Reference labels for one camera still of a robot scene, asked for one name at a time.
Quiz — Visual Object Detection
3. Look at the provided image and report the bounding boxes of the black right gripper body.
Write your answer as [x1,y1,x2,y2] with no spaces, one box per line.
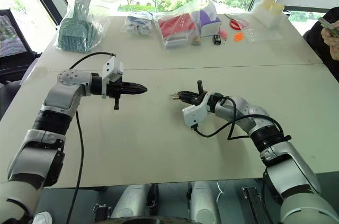
[192,80,210,105]

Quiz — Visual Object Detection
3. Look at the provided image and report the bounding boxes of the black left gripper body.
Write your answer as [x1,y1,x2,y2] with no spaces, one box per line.
[106,80,125,110]

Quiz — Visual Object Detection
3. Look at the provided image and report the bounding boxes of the person's hand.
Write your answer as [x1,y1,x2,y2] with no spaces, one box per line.
[321,21,339,61]

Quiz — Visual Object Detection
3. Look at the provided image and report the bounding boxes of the bag of blue white packets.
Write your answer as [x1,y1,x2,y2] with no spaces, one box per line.
[120,12,156,38]

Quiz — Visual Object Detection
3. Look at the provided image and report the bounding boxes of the red box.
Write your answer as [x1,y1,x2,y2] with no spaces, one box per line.
[158,14,194,42]

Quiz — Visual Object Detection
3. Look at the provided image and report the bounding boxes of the green plastic scoop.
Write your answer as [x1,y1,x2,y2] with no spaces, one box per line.
[57,0,94,53]

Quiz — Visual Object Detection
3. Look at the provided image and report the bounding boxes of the purple white tissue box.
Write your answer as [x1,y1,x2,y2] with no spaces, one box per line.
[198,8,222,39]

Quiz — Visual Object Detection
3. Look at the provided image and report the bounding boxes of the large clear plastic bag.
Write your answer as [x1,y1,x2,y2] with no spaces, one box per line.
[154,0,221,51]

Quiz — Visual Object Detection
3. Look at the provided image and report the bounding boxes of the flat clear plastic bag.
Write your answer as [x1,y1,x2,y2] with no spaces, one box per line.
[237,17,269,42]

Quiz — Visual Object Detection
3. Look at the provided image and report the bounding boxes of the silver rounded robot leg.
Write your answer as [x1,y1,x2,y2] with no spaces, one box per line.
[110,183,149,220]
[189,181,221,224]

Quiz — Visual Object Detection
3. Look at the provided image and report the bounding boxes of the black mesh office chair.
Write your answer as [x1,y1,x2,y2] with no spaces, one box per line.
[0,8,42,85]

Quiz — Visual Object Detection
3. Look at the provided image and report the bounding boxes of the short cream cylinder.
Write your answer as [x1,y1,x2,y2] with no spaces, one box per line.
[269,2,286,17]

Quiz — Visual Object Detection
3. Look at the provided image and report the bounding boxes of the person in dark clothes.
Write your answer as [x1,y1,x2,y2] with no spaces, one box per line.
[302,6,339,82]

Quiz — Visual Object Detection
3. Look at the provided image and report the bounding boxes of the phone with patterned case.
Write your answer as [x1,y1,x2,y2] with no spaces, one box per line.
[317,17,339,37]

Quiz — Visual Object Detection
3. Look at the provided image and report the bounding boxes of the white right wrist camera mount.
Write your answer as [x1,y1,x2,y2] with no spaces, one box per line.
[182,92,213,126]

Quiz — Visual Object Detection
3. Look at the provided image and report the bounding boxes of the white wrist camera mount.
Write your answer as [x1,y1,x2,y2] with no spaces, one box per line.
[101,56,124,100]
[182,92,213,126]

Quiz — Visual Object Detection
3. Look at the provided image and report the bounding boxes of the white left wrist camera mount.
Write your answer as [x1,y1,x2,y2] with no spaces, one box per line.
[101,56,124,100]

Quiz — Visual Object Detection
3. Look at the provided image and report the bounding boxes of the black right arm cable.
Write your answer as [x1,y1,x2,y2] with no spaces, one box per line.
[191,96,292,141]

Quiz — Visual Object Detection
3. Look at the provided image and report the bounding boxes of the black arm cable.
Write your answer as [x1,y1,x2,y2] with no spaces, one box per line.
[191,96,292,141]
[65,51,118,224]

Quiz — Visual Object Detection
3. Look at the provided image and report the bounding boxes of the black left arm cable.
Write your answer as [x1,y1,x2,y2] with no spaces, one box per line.
[65,51,118,224]

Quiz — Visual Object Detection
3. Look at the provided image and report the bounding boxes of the red handled scissors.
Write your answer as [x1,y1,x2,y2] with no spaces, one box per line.
[224,13,250,31]

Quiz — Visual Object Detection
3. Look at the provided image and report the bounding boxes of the black metal bracket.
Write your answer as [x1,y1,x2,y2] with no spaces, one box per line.
[240,186,269,224]

